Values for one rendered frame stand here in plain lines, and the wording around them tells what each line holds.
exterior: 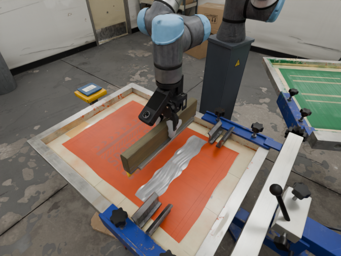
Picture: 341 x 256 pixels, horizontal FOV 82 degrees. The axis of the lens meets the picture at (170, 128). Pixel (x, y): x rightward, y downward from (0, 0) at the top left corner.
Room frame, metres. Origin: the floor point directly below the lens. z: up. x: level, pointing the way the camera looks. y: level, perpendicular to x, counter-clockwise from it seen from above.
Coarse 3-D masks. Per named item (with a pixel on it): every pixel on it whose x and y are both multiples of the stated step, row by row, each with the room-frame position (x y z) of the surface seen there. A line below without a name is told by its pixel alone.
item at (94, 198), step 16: (112, 96) 0.86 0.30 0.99; (144, 96) 0.90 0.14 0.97; (80, 112) 0.73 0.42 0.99; (96, 112) 0.76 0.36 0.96; (64, 128) 0.63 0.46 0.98; (208, 128) 0.65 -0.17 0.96; (32, 144) 0.53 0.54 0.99; (256, 144) 0.53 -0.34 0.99; (48, 160) 0.45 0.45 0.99; (256, 160) 0.45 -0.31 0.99; (64, 176) 0.38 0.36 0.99; (80, 176) 0.38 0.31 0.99; (80, 192) 0.32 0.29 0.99; (96, 192) 0.32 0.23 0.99; (240, 192) 0.32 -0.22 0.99; (96, 208) 0.27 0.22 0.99; (224, 208) 0.27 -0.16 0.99; (224, 224) 0.22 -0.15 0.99; (208, 240) 0.18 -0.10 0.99
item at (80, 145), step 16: (96, 128) 0.66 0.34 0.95; (112, 128) 0.66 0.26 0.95; (64, 144) 0.56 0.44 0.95; (80, 144) 0.56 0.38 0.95; (96, 144) 0.56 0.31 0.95; (96, 160) 0.48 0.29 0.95; (160, 160) 0.48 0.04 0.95; (112, 176) 0.40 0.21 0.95; (144, 176) 0.40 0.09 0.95; (192, 176) 0.40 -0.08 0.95; (128, 192) 0.34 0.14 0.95; (176, 192) 0.34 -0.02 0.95; (192, 192) 0.34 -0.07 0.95; (208, 192) 0.34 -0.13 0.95; (160, 208) 0.28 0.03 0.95; (176, 208) 0.28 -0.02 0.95; (192, 208) 0.28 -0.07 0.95; (176, 224) 0.24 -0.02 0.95; (192, 224) 0.24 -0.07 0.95; (176, 240) 0.19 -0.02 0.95
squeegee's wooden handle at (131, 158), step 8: (184, 104) 0.58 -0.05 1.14; (192, 104) 0.59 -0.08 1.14; (184, 112) 0.55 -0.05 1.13; (192, 112) 0.59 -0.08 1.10; (184, 120) 0.55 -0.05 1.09; (160, 128) 0.45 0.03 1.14; (144, 136) 0.42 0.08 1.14; (152, 136) 0.42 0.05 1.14; (160, 136) 0.44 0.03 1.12; (136, 144) 0.39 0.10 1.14; (144, 144) 0.39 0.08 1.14; (152, 144) 0.41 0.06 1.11; (160, 144) 0.44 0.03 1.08; (128, 152) 0.36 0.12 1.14; (136, 152) 0.36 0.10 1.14; (144, 152) 0.38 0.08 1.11; (152, 152) 0.41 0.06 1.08; (128, 160) 0.34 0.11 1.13; (136, 160) 0.36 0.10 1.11; (144, 160) 0.38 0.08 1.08; (128, 168) 0.33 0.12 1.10; (136, 168) 0.35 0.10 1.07
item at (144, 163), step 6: (192, 120) 0.57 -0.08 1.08; (186, 126) 0.54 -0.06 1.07; (180, 132) 0.51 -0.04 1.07; (168, 138) 0.47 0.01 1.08; (174, 138) 0.48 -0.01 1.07; (162, 144) 0.45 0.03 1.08; (156, 150) 0.42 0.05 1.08; (150, 156) 0.39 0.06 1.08; (144, 162) 0.37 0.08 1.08; (138, 168) 0.36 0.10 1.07
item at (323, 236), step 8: (312, 224) 0.20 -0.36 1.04; (320, 224) 0.20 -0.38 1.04; (304, 232) 0.18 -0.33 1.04; (312, 232) 0.18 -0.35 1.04; (320, 232) 0.18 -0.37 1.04; (328, 232) 0.18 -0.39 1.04; (304, 240) 0.17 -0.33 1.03; (312, 240) 0.17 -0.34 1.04; (320, 240) 0.17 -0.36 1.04; (328, 240) 0.17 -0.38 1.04; (336, 240) 0.17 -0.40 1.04; (312, 248) 0.16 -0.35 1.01; (320, 248) 0.15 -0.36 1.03; (328, 248) 0.15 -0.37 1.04; (336, 248) 0.15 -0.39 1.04
